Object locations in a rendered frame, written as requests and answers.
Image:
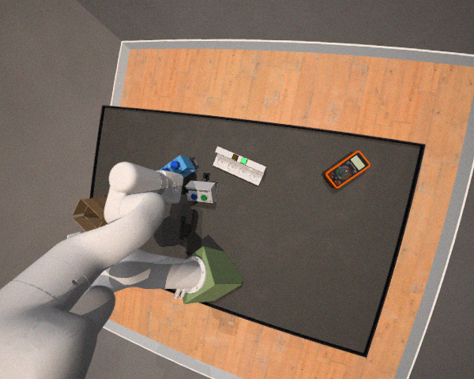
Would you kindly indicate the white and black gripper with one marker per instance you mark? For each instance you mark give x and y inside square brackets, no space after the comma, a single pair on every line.
[174,187]

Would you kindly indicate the orange digital multimeter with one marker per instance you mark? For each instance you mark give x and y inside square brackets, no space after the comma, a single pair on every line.
[346,169]

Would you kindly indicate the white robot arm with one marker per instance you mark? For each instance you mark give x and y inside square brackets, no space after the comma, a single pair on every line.
[39,336]

